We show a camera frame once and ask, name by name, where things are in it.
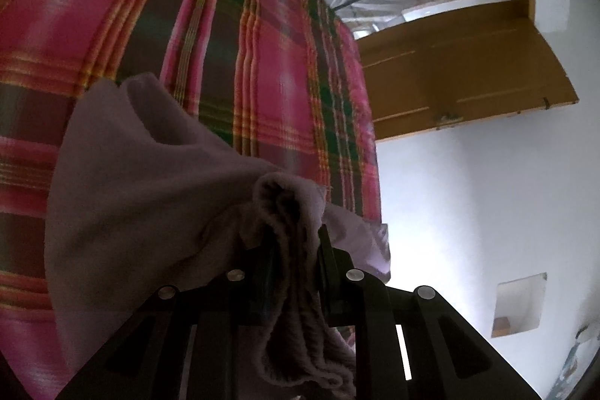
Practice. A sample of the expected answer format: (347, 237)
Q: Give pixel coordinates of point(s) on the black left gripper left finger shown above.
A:
(173, 343)

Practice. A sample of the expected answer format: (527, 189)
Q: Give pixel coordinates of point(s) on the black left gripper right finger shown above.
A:
(410, 344)

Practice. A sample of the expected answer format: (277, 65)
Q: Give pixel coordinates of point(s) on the purple fleece sweater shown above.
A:
(144, 195)

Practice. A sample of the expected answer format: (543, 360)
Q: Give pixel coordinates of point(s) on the wooden door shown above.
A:
(460, 66)

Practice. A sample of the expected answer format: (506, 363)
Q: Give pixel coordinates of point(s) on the red green plaid blanket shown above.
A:
(276, 79)

